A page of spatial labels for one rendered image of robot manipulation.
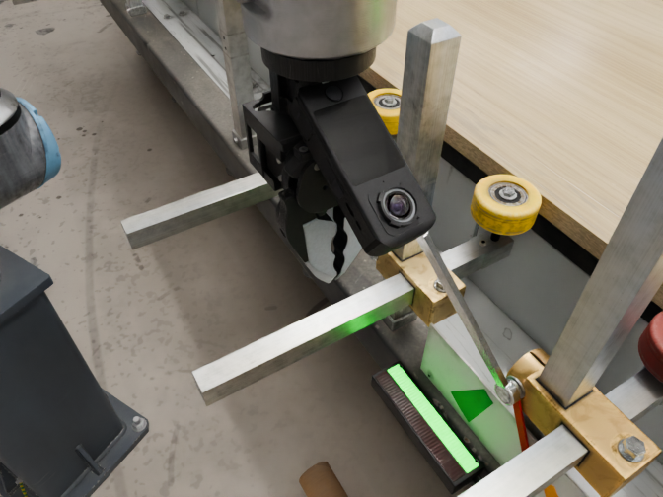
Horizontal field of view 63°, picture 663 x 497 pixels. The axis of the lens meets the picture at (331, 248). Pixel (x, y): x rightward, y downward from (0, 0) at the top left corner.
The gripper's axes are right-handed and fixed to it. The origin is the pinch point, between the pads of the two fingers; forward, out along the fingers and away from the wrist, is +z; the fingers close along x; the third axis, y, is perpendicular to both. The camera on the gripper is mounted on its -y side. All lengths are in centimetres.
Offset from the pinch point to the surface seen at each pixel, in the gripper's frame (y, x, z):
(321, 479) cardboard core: 17, -7, 91
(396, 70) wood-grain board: 39, -37, 9
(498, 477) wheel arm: -17.6, -5.5, 12.8
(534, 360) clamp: -11.2, -16.2, 11.9
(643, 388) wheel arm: -18.7, -23.6, 12.8
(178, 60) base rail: 102, -19, 29
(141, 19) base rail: 130, -19, 29
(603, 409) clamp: -18.3, -17.6, 11.8
